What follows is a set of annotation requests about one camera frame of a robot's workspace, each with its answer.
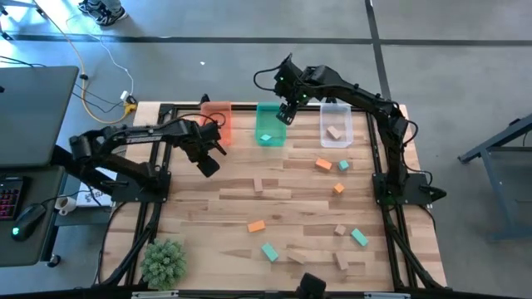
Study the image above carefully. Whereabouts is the white mug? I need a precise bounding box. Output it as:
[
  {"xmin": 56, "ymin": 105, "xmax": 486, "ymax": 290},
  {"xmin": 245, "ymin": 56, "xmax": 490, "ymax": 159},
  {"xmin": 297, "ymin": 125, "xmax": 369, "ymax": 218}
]
[{"xmin": 54, "ymin": 195, "xmax": 78, "ymax": 217}]

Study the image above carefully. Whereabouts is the long teal foam block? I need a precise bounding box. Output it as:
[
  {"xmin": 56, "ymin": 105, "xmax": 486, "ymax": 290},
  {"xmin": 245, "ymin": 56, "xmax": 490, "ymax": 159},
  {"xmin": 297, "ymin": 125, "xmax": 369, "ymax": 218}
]
[
  {"xmin": 260, "ymin": 242, "xmax": 280, "ymax": 263},
  {"xmin": 350, "ymin": 228, "xmax": 370, "ymax": 248}
]

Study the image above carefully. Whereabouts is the green artificial plant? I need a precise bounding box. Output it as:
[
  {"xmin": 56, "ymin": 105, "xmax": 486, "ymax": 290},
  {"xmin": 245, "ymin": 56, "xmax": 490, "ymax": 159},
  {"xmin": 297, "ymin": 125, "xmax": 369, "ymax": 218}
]
[{"xmin": 140, "ymin": 238, "xmax": 188, "ymax": 292}]

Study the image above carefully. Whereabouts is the silver metal bracket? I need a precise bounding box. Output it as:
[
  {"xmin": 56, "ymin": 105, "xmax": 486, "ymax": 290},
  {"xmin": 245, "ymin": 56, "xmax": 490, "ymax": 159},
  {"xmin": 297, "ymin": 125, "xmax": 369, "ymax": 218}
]
[
  {"xmin": 131, "ymin": 290, "xmax": 180, "ymax": 299},
  {"xmin": 364, "ymin": 292, "xmax": 411, "ymax": 299}
]

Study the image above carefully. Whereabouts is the grey metal table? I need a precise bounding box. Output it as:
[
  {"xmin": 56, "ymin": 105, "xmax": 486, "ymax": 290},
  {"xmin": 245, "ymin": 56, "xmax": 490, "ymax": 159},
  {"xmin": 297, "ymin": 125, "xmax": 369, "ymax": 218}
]
[{"xmin": 456, "ymin": 112, "xmax": 532, "ymax": 242}]

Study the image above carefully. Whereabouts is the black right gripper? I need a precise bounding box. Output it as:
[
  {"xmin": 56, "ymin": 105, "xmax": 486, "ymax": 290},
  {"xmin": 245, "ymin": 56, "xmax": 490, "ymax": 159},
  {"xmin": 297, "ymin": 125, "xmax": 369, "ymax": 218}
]
[{"xmin": 277, "ymin": 86, "xmax": 311, "ymax": 126}]

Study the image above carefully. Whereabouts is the white charger cable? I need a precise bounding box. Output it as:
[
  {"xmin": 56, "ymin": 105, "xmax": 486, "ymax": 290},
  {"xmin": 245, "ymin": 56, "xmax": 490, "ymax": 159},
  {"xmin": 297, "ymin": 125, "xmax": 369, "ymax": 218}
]
[{"xmin": 64, "ymin": 14, "xmax": 135, "ymax": 102}]

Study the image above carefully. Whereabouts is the clear plastic bin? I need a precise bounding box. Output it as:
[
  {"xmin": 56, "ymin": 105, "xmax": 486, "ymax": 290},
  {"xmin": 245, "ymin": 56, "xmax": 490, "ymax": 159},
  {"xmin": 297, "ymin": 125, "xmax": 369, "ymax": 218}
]
[{"xmin": 318, "ymin": 102, "xmax": 354, "ymax": 150}]

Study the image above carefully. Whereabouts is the white printed sheet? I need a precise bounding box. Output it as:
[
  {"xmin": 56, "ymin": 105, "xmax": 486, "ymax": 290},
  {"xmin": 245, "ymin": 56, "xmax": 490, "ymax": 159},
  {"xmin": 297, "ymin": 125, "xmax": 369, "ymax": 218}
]
[{"xmin": 76, "ymin": 168, "xmax": 114, "ymax": 208}]

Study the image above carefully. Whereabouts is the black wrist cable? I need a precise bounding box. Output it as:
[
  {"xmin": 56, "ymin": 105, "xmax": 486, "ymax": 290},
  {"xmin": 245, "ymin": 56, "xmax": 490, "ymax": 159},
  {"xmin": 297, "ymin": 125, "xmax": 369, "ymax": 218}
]
[
  {"xmin": 176, "ymin": 111, "xmax": 228, "ymax": 130},
  {"xmin": 253, "ymin": 65, "xmax": 286, "ymax": 94}
]

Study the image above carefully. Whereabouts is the grey laptop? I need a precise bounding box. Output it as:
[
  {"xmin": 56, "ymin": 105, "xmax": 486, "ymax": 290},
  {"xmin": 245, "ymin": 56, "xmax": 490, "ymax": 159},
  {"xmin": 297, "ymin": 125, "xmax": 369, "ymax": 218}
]
[{"xmin": 0, "ymin": 65, "xmax": 80, "ymax": 168}]

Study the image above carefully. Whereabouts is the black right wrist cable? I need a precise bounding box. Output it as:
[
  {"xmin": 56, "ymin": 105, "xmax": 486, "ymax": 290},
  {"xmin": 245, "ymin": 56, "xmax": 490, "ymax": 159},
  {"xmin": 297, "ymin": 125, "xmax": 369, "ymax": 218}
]
[{"xmin": 253, "ymin": 65, "xmax": 286, "ymax": 94}]

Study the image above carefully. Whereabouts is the teal translucent plastic bin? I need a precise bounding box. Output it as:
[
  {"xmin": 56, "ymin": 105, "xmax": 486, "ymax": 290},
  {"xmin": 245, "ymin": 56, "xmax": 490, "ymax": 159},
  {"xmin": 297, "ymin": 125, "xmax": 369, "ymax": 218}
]
[{"xmin": 254, "ymin": 102, "xmax": 288, "ymax": 148}]

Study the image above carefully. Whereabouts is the black computer mouse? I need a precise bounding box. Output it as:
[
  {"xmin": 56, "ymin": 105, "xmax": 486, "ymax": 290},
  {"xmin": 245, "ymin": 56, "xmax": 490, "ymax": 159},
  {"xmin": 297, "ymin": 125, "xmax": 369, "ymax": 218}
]
[{"xmin": 11, "ymin": 203, "xmax": 47, "ymax": 243}]

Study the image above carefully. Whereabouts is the backlit keyboard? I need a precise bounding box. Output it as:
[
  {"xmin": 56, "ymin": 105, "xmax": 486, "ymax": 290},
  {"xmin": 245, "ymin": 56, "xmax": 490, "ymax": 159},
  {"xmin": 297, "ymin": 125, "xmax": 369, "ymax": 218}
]
[{"xmin": 0, "ymin": 175, "xmax": 25, "ymax": 221}]

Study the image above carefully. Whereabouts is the yellow extension cable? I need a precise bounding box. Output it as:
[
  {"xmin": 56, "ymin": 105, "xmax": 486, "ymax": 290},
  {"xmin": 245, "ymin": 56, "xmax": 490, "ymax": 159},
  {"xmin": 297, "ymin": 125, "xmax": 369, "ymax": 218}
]
[{"xmin": 32, "ymin": 0, "xmax": 138, "ymax": 125}]

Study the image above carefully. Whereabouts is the orange translucent plastic bin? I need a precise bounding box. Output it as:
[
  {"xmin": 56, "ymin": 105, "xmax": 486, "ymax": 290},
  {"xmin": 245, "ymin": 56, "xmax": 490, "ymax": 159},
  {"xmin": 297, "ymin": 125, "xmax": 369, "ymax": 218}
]
[{"xmin": 199, "ymin": 100, "xmax": 233, "ymax": 147}]

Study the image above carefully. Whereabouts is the dark grey desk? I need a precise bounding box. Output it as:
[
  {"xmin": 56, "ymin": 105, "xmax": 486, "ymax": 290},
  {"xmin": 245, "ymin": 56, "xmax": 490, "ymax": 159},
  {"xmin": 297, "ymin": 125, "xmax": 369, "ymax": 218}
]
[{"xmin": 0, "ymin": 140, "xmax": 80, "ymax": 267}]

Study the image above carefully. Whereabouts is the person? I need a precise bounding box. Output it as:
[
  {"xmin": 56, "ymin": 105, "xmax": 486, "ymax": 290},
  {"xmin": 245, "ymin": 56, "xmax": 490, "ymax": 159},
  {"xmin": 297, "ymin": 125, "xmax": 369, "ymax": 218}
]
[{"xmin": 77, "ymin": 0, "xmax": 128, "ymax": 27}]

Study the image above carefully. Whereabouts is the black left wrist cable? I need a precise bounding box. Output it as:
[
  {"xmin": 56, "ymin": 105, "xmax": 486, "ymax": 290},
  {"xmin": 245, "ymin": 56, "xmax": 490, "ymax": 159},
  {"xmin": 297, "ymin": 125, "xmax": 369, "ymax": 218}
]
[{"xmin": 176, "ymin": 111, "xmax": 228, "ymax": 130}]

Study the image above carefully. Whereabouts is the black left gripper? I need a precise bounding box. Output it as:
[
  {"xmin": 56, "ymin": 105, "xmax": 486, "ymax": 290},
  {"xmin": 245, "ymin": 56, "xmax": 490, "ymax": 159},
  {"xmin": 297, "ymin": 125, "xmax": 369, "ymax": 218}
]
[{"xmin": 182, "ymin": 122, "xmax": 228, "ymax": 179}]

